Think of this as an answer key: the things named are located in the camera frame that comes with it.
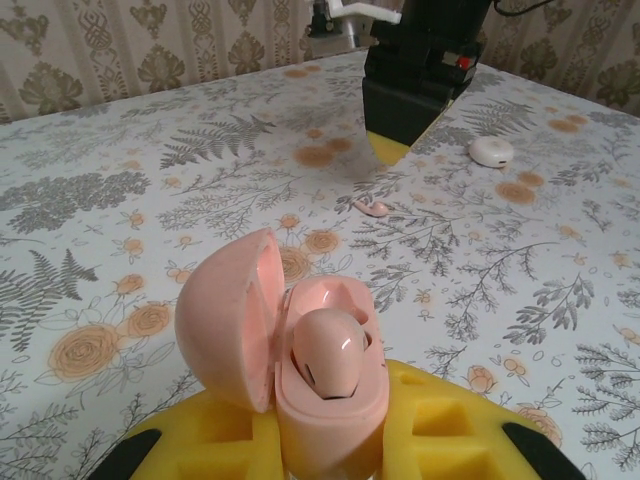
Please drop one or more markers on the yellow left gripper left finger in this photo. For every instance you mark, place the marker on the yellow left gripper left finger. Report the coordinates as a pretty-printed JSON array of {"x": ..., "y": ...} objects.
[{"x": 215, "y": 440}]

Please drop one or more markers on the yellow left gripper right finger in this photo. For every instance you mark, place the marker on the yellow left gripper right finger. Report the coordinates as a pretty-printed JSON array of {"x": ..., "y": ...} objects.
[{"x": 480, "y": 450}]

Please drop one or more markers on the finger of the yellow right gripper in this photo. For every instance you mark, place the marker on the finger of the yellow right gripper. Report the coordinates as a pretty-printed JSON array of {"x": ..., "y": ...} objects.
[
  {"x": 400, "y": 112},
  {"x": 434, "y": 125}
]

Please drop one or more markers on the white earbud charging case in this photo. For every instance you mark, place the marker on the white earbud charging case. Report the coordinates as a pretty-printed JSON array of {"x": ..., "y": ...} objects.
[{"x": 492, "y": 151}]

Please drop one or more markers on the small pink lid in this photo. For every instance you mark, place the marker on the small pink lid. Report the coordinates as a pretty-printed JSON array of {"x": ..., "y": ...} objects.
[{"x": 225, "y": 320}]

